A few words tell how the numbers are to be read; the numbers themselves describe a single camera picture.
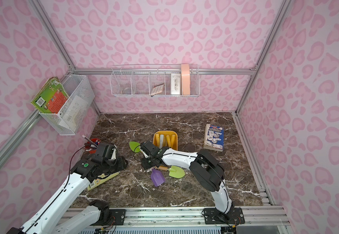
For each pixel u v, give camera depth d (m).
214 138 1.01
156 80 1.03
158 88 0.94
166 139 1.00
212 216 0.73
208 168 0.52
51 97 0.72
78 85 0.82
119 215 0.73
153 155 0.69
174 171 0.88
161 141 0.95
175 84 0.93
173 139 0.99
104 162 0.59
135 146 0.98
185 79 0.82
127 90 0.94
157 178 0.86
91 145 0.91
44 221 0.40
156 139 0.98
